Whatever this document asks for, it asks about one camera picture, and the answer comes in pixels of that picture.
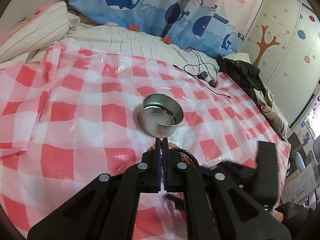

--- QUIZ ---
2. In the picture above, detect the person right hand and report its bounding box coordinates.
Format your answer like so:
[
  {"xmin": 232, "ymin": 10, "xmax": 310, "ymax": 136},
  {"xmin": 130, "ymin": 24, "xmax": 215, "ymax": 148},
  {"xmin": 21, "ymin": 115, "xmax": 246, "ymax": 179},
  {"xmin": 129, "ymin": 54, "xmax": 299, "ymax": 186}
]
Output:
[{"xmin": 273, "ymin": 202, "xmax": 313, "ymax": 239}]

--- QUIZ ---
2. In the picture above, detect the white patterned cloth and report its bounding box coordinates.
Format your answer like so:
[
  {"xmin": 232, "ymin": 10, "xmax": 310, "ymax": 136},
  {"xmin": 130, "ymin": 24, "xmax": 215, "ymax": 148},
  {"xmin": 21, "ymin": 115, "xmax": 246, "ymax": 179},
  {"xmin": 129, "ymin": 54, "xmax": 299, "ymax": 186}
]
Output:
[{"xmin": 255, "ymin": 89, "xmax": 289, "ymax": 139}]

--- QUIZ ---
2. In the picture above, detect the red white checkered plastic sheet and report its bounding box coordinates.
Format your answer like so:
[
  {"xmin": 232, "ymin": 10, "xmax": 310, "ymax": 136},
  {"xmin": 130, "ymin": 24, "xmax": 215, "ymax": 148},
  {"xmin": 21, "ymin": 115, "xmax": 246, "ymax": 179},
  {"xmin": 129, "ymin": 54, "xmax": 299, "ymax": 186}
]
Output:
[{"xmin": 1, "ymin": 43, "xmax": 289, "ymax": 236}]

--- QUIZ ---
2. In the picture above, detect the black jacket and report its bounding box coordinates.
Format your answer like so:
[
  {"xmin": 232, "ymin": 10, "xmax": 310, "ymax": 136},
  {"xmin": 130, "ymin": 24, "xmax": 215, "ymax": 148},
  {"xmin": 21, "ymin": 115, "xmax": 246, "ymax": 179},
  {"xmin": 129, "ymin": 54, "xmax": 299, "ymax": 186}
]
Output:
[{"xmin": 216, "ymin": 57, "xmax": 278, "ymax": 116}]

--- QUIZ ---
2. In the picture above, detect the round silver metal tin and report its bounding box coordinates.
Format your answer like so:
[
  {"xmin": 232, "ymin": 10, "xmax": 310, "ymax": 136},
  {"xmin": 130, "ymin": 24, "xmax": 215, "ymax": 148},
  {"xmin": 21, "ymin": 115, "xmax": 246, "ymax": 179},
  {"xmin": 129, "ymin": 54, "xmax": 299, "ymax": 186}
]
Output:
[{"xmin": 138, "ymin": 93, "xmax": 184, "ymax": 138}]

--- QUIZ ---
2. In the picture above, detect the white wardrobe with tree decal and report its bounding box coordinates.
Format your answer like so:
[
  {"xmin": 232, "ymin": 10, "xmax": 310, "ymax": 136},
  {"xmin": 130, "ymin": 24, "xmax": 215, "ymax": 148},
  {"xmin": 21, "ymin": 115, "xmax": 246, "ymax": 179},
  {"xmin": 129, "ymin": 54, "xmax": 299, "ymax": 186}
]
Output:
[{"xmin": 241, "ymin": 0, "xmax": 319, "ymax": 126}]

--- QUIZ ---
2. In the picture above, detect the blue whale pattern pillow right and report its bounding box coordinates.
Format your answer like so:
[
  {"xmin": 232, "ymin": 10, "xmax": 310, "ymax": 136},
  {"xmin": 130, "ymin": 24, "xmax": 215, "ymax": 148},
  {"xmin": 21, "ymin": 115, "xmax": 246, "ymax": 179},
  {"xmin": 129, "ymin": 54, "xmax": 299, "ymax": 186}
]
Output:
[{"xmin": 162, "ymin": 0, "xmax": 263, "ymax": 56}]

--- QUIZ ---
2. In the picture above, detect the blue whale pattern pillow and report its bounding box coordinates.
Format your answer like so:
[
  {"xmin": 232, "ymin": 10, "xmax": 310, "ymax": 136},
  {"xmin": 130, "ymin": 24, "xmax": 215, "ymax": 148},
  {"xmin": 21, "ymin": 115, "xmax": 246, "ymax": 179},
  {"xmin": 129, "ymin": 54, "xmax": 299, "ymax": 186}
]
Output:
[
  {"xmin": 162, "ymin": 0, "xmax": 263, "ymax": 56},
  {"xmin": 63, "ymin": 0, "xmax": 187, "ymax": 37}
]

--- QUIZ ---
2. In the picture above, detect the white striped quilt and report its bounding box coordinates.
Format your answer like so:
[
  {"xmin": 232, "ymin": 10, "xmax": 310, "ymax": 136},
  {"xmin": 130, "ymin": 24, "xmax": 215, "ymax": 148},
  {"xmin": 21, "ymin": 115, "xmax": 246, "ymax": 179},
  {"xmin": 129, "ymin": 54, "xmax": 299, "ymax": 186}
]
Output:
[{"xmin": 1, "ymin": 2, "xmax": 217, "ymax": 69}]

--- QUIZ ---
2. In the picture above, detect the blue whale pattern pillow left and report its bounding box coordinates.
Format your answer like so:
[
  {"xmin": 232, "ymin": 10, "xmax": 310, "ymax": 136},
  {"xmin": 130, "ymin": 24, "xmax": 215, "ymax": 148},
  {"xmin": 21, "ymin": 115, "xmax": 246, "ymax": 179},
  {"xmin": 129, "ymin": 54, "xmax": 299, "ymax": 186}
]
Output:
[{"xmin": 63, "ymin": 0, "xmax": 187, "ymax": 37}]

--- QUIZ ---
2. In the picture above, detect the black cable with adapter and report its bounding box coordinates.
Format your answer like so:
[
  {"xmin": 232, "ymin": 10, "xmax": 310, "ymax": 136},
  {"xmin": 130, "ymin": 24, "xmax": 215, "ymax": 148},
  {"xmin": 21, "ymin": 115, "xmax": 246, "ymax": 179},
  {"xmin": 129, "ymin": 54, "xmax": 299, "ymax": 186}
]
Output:
[{"xmin": 172, "ymin": 47, "xmax": 231, "ymax": 99}]

